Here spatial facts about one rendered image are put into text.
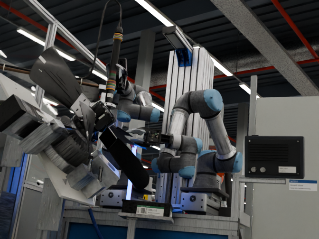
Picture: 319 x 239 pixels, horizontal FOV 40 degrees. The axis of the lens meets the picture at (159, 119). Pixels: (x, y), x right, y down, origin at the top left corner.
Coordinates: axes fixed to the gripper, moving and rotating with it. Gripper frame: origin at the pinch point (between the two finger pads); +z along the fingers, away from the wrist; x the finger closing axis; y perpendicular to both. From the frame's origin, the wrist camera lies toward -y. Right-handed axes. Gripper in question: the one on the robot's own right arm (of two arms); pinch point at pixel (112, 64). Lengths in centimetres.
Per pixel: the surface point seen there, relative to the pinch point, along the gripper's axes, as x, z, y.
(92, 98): 6.9, 0.7, 17.5
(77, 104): 7.2, 16.0, 26.0
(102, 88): 2.5, 1.2, 12.9
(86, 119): -6, 38, 39
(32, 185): 61, -65, 49
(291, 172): -82, -20, 41
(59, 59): 14.5, 24.5, 9.8
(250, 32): -68, -499, -301
